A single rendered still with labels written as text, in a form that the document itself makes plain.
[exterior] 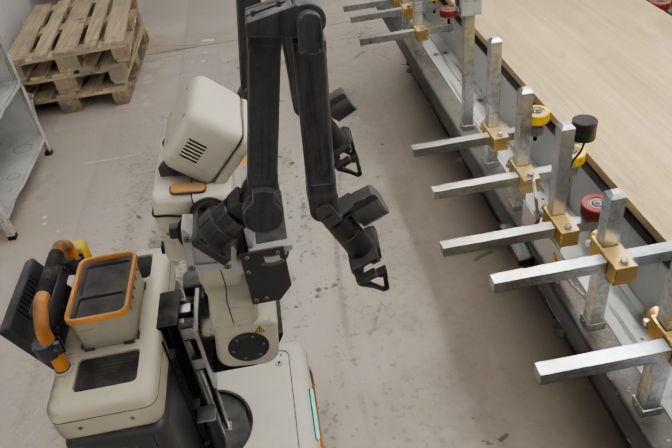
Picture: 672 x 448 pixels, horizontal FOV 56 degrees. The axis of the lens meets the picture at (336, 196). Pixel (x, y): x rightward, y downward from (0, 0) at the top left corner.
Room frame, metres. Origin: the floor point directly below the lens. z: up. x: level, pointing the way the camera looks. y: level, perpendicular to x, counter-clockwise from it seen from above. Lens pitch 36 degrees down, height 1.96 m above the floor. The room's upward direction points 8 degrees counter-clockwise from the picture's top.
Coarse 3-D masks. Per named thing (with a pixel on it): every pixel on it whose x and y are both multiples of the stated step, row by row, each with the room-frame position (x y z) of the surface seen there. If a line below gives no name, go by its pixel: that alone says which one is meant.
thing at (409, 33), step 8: (440, 24) 2.78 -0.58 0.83; (448, 24) 2.76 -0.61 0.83; (392, 32) 2.76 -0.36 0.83; (400, 32) 2.75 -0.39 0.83; (408, 32) 2.74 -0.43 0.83; (432, 32) 2.75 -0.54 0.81; (440, 32) 2.75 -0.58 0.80; (360, 40) 2.73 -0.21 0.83; (368, 40) 2.73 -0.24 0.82; (376, 40) 2.73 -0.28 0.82; (384, 40) 2.74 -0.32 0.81; (392, 40) 2.74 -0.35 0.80
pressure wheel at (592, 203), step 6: (588, 198) 1.29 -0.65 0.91; (594, 198) 1.29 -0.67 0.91; (600, 198) 1.29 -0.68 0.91; (582, 204) 1.27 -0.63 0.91; (588, 204) 1.27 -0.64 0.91; (594, 204) 1.27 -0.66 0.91; (600, 204) 1.26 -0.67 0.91; (582, 210) 1.27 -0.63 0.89; (588, 210) 1.25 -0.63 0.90; (594, 210) 1.24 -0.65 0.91; (600, 210) 1.24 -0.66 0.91; (588, 216) 1.25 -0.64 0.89; (594, 216) 1.24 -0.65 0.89
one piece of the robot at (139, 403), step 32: (160, 256) 1.42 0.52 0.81; (160, 288) 1.29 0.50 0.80; (160, 320) 1.17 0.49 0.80; (64, 352) 1.10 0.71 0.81; (96, 352) 1.08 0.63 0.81; (128, 352) 1.07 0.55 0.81; (160, 352) 1.09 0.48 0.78; (192, 352) 1.17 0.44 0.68; (64, 384) 1.00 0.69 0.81; (96, 384) 0.99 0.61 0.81; (128, 384) 0.97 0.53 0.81; (160, 384) 1.01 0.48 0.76; (192, 384) 1.15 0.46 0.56; (64, 416) 0.93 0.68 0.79; (96, 416) 0.93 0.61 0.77; (128, 416) 0.94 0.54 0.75; (160, 416) 0.95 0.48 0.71; (192, 416) 1.12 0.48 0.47; (224, 416) 1.21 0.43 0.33
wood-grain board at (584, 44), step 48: (528, 0) 2.74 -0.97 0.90; (576, 0) 2.67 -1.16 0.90; (624, 0) 2.59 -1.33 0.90; (528, 48) 2.25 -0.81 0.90; (576, 48) 2.20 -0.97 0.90; (624, 48) 2.14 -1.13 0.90; (576, 96) 1.84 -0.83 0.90; (624, 96) 1.80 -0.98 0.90; (624, 144) 1.52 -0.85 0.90; (624, 192) 1.30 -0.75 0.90
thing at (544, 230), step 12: (516, 228) 1.27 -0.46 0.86; (528, 228) 1.26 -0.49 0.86; (540, 228) 1.26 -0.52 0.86; (552, 228) 1.25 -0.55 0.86; (588, 228) 1.25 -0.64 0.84; (456, 240) 1.25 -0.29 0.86; (468, 240) 1.25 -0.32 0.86; (480, 240) 1.24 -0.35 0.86; (492, 240) 1.24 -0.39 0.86; (504, 240) 1.24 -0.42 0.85; (516, 240) 1.24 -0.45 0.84; (528, 240) 1.24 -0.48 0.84; (444, 252) 1.23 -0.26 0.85; (456, 252) 1.23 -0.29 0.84; (468, 252) 1.23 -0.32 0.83
